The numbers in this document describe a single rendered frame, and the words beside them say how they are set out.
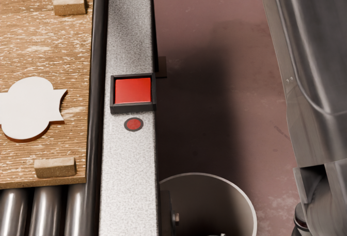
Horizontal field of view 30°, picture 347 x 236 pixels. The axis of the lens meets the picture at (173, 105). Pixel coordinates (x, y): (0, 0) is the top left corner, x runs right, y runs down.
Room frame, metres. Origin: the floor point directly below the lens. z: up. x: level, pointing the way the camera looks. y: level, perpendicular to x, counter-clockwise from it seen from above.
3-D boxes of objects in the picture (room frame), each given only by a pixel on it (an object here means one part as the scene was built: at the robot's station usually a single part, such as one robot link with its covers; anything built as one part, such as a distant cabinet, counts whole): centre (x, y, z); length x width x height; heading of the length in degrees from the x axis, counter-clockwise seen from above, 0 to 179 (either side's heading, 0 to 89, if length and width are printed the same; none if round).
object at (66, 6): (1.00, 0.18, 0.95); 0.06 x 0.02 x 0.03; 91
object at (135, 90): (0.78, 0.07, 0.92); 0.06 x 0.06 x 0.01; 0
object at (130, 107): (0.78, 0.07, 0.92); 0.08 x 0.08 x 0.02; 0
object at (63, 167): (0.61, 0.18, 0.95); 0.06 x 0.02 x 0.03; 91
